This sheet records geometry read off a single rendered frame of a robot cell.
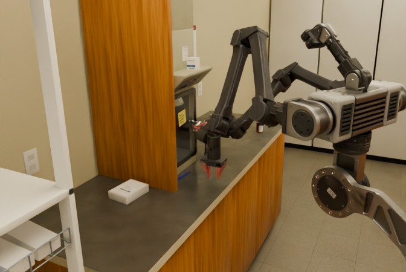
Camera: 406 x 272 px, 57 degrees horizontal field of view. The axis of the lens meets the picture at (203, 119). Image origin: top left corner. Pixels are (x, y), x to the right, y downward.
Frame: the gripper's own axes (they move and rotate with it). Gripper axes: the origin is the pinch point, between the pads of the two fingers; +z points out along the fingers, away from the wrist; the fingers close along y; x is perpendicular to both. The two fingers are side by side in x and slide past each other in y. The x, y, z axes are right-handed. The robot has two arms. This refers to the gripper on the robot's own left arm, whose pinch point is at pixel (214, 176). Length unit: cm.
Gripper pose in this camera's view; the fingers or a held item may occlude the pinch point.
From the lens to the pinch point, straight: 166.0
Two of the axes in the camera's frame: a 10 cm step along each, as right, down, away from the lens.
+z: 0.2, 9.5, 3.0
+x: -4.5, 2.8, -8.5
